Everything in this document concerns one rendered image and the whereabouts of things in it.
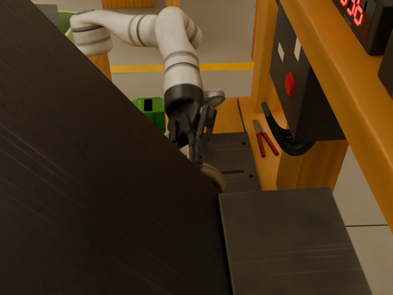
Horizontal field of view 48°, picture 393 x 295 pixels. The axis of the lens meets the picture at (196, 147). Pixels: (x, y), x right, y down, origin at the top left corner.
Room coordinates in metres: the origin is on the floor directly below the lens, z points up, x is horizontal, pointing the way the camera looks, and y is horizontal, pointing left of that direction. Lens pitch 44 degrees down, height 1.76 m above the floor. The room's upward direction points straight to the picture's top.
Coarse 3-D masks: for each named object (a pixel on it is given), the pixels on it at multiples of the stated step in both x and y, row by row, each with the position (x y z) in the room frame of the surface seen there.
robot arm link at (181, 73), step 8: (176, 64) 0.70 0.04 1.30; (184, 64) 0.70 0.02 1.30; (168, 72) 0.69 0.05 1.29; (176, 72) 0.68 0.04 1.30; (184, 72) 0.68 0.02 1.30; (192, 72) 0.69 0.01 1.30; (168, 80) 0.67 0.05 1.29; (176, 80) 0.66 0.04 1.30; (184, 80) 0.66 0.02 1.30; (192, 80) 0.67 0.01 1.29; (200, 80) 0.68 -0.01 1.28; (208, 96) 0.67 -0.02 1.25; (216, 96) 0.67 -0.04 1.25; (224, 96) 0.68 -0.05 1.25; (208, 104) 0.68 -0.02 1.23; (216, 104) 0.68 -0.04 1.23
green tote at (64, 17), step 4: (60, 12) 1.59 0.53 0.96; (64, 12) 1.59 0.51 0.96; (68, 12) 1.58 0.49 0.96; (72, 12) 1.58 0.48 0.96; (76, 12) 1.58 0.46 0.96; (60, 16) 1.59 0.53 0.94; (64, 16) 1.59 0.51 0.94; (68, 16) 1.59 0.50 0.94; (60, 20) 1.59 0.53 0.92; (64, 20) 1.59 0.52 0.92; (68, 20) 1.59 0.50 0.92; (60, 24) 1.59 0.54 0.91; (64, 24) 1.59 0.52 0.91; (68, 24) 1.59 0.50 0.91; (60, 28) 1.59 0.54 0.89; (64, 28) 1.59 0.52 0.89; (68, 28) 1.59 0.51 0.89; (64, 32) 1.59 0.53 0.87; (68, 32) 1.43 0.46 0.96; (68, 36) 1.42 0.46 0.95; (72, 36) 1.45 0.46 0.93; (72, 40) 1.45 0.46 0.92
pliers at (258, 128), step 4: (256, 120) 1.03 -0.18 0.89; (256, 124) 1.01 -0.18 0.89; (256, 128) 0.99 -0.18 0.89; (260, 128) 0.99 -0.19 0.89; (260, 132) 0.98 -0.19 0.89; (264, 132) 0.97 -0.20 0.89; (260, 136) 0.95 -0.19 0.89; (264, 136) 0.96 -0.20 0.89; (260, 140) 0.93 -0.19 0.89; (268, 140) 0.94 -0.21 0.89; (260, 144) 0.92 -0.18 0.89; (268, 144) 0.93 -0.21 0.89; (272, 144) 0.92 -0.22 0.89; (260, 148) 0.90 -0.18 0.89; (272, 148) 0.91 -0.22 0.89; (260, 152) 0.89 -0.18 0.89; (264, 152) 0.89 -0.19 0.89; (276, 152) 0.89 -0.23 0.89; (264, 156) 0.88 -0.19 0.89
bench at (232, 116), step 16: (224, 112) 1.08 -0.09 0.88; (240, 112) 1.09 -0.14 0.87; (256, 112) 1.08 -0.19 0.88; (272, 112) 1.08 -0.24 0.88; (224, 128) 1.00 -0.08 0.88; (240, 128) 1.00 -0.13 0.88; (256, 144) 0.93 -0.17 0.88; (256, 160) 0.87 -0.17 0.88; (272, 160) 0.87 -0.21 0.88; (272, 176) 0.81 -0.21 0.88
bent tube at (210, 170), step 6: (180, 150) 0.53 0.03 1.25; (186, 150) 0.52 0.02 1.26; (186, 156) 0.52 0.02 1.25; (204, 168) 0.52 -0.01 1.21; (210, 168) 0.53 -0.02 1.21; (204, 174) 0.51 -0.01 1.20; (210, 174) 0.52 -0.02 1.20; (216, 174) 0.53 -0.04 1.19; (210, 180) 0.52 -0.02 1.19; (216, 180) 0.52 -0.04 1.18; (222, 180) 0.53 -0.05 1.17; (216, 186) 0.53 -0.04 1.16; (222, 186) 0.53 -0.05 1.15; (222, 192) 0.54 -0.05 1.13
